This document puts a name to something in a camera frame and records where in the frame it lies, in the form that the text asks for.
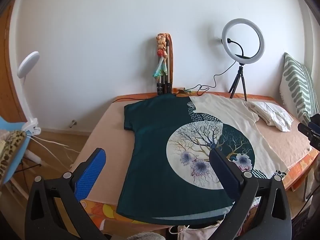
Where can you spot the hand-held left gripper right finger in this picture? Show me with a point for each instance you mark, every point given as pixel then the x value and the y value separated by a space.
pixel 225 175

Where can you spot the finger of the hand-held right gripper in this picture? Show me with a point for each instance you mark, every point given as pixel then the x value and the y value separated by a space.
pixel 315 121
pixel 306 130

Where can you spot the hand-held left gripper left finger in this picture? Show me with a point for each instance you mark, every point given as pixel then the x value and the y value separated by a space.
pixel 90 175

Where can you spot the dark green tree print t-shirt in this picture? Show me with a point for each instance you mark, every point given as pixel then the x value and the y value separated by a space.
pixel 155 155

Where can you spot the white folded garment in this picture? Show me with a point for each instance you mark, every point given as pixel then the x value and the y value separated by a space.
pixel 272 115

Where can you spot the green striped pillow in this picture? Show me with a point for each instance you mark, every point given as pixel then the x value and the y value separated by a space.
pixel 297 85

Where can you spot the beige blanket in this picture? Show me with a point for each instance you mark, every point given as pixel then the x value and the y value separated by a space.
pixel 105 130

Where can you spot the metal door stop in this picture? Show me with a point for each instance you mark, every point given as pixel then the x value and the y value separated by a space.
pixel 73 123

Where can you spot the white cylinder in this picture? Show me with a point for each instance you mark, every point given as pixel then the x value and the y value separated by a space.
pixel 32 157

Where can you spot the pink cloth bag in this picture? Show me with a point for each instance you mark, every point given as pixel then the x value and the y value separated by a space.
pixel 195 232

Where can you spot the blue chair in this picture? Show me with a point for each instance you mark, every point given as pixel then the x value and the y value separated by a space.
pixel 18 160

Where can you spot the leopard print cloth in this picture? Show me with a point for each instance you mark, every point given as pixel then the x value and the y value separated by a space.
pixel 10 150

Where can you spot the colourful cloth scrap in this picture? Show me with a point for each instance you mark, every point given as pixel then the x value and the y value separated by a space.
pixel 183 90

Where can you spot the folded metal tripod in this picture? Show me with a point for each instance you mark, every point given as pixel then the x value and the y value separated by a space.
pixel 165 86

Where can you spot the orange narrow board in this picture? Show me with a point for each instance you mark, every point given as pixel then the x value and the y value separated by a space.
pixel 172 62

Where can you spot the colourful scarf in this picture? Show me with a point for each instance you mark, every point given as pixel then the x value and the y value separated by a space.
pixel 161 67

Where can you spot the wooden door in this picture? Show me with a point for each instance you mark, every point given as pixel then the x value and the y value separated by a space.
pixel 7 80

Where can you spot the white clip lamp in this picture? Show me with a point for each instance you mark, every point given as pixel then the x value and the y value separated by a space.
pixel 27 62

